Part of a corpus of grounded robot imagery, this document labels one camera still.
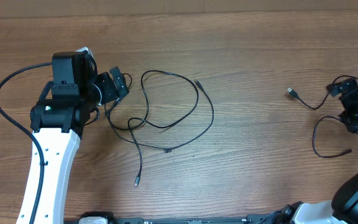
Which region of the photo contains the black usb cable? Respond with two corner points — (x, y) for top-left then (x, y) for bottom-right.
(104, 69), (215, 187)

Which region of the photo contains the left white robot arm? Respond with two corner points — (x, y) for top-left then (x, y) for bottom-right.
(17, 47), (129, 223)

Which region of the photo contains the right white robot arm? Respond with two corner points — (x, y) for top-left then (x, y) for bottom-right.
(257, 75), (358, 224)

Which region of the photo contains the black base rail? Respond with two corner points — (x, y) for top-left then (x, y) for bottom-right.
(114, 214), (291, 224)

